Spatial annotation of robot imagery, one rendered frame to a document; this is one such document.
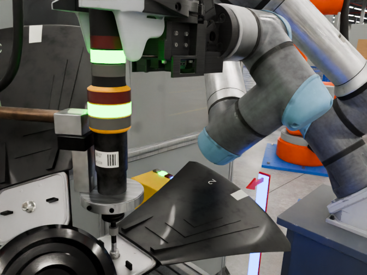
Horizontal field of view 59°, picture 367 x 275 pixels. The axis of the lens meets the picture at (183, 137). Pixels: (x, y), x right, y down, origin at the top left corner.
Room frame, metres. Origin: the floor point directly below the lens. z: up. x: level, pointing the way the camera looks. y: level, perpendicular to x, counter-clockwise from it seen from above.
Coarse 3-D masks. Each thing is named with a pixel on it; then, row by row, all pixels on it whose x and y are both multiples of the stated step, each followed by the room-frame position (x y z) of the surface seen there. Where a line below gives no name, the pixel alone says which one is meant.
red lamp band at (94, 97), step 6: (90, 96) 0.32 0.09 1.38; (96, 96) 0.31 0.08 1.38; (102, 96) 0.31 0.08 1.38; (108, 96) 0.31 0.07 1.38; (114, 96) 0.31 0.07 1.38; (120, 96) 0.31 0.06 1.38; (126, 96) 0.32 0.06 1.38; (90, 102) 0.32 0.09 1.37; (96, 102) 0.31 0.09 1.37; (102, 102) 0.31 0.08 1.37; (108, 102) 0.31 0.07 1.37; (114, 102) 0.31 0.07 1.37; (120, 102) 0.31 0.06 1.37; (126, 102) 0.32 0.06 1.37
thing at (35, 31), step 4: (32, 28) 0.48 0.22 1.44; (36, 28) 0.48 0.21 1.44; (40, 28) 0.48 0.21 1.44; (32, 32) 0.47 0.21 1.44; (36, 32) 0.47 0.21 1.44; (40, 32) 0.47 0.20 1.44; (32, 36) 0.47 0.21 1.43; (36, 36) 0.47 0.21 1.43; (40, 36) 0.47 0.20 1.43; (32, 40) 0.46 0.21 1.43; (36, 40) 0.46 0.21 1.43; (40, 40) 0.46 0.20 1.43
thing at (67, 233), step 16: (16, 240) 0.24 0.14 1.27; (32, 240) 0.25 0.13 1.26; (48, 240) 0.26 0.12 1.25; (64, 240) 0.26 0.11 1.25; (80, 240) 0.27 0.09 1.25; (96, 240) 0.27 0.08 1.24; (0, 256) 0.22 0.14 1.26; (16, 256) 0.23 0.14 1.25; (32, 256) 0.24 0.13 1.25; (48, 256) 0.24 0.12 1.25; (64, 256) 0.25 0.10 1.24; (80, 256) 0.26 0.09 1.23; (96, 256) 0.26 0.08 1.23; (0, 272) 0.22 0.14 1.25; (16, 272) 0.23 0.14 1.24; (32, 272) 0.23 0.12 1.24; (48, 272) 0.24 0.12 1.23; (64, 272) 0.25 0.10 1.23; (80, 272) 0.25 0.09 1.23; (96, 272) 0.26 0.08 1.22; (112, 272) 0.26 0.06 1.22
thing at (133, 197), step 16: (64, 112) 0.33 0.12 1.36; (64, 128) 0.32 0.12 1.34; (80, 128) 0.32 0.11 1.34; (64, 144) 0.32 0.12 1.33; (80, 144) 0.31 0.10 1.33; (80, 160) 0.32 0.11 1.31; (80, 176) 0.32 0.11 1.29; (96, 176) 0.34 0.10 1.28; (80, 192) 0.32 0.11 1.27; (96, 192) 0.32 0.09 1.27; (128, 192) 0.33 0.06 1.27; (96, 208) 0.30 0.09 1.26; (112, 208) 0.29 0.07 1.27; (128, 208) 0.30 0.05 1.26
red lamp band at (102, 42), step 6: (90, 36) 0.32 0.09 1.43; (96, 36) 0.32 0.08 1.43; (102, 36) 0.31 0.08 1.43; (108, 36) 0.31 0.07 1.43; (114, 36) 0.32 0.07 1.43; (90, 42) 0.32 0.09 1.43; (96, 42) 0.32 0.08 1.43; (102, 42) 0.31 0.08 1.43; (108, 42) 0.31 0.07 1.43; (114, 42) 0.32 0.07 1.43; (120, 42) 0.32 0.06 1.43; (96, 48) 0.32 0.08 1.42; (102, 48) 0.31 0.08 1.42; (108, 48) 0.31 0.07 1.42; (114, 48) 0.32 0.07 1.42; (120, 48) 0.32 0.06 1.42
